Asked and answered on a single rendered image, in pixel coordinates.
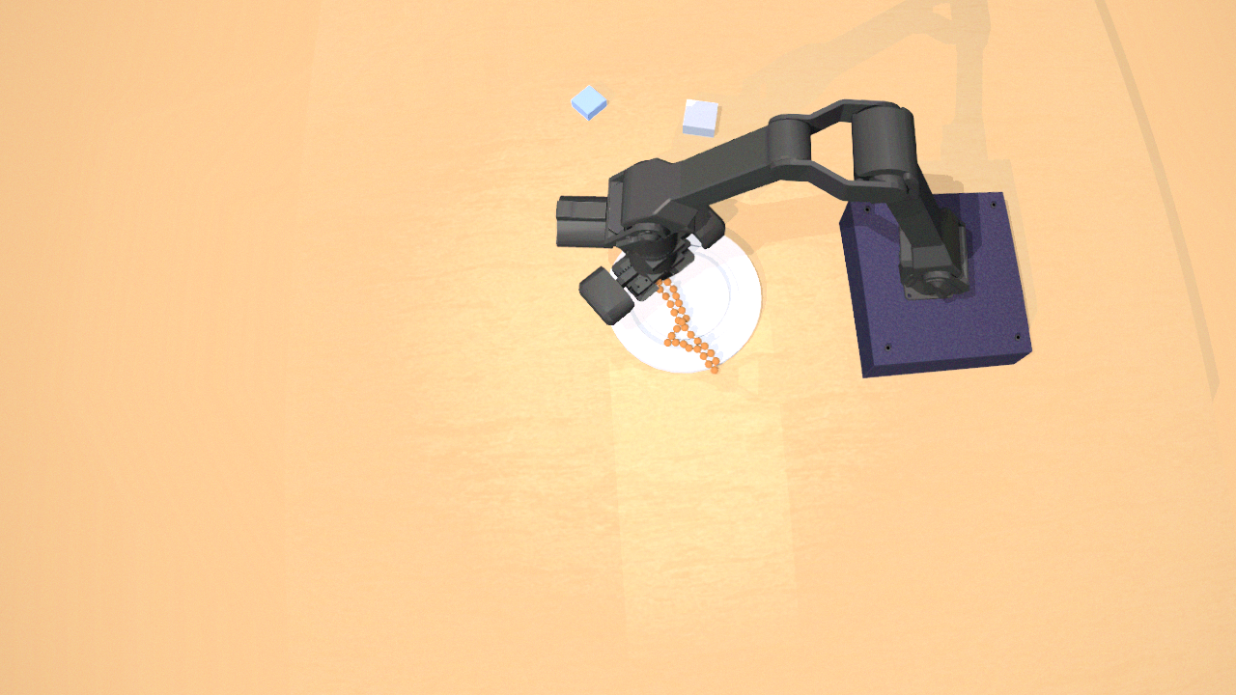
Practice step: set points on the white round board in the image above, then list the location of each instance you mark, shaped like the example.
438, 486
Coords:
721, 292

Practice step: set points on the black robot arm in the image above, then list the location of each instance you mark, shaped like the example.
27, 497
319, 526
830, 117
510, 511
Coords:
649, 203

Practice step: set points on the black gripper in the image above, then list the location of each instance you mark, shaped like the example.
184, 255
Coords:
639, 274

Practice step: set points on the white cube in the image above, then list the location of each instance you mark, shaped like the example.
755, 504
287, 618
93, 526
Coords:
700, 118

